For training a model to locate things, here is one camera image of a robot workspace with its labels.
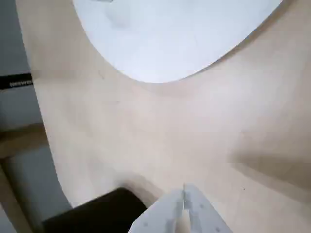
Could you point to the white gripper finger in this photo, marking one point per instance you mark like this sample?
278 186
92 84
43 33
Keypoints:
204 216
160 216

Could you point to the black pot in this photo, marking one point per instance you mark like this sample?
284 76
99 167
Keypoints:
97 213

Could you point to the white round plate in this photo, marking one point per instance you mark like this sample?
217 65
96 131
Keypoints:
175 38

